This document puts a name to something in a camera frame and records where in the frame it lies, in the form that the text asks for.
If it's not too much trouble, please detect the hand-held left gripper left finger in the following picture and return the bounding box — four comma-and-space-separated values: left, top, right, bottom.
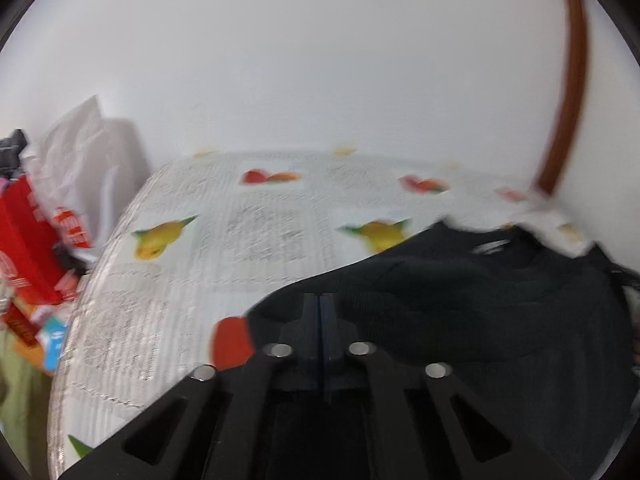
59, 292, 321, 480

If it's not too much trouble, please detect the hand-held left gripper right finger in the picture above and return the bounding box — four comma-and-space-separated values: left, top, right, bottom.
320, 292, 576, 480

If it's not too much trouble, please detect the black sweatshirt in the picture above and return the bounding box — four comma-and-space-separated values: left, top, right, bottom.
242, 220, 640, 480

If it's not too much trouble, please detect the fruit print tablecloth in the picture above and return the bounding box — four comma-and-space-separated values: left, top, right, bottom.
47, 147, 596, 480

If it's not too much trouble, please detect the blue and white packet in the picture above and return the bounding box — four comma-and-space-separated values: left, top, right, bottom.
41, 316, 69, 374

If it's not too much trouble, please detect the white plastic bag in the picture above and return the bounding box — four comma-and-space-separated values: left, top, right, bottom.
30, 95, 151, 261

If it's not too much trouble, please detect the orange box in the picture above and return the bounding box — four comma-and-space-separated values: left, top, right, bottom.
2, 300, 51, 361

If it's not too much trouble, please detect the red paper bag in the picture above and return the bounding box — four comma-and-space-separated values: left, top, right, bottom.
0, 175, 67, 306

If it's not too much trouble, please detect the green cloth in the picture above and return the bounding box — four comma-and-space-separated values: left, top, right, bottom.
0, 330, 53, 466

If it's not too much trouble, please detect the brown wooden door frame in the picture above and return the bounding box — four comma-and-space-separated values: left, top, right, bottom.
532, 0, 588, 196

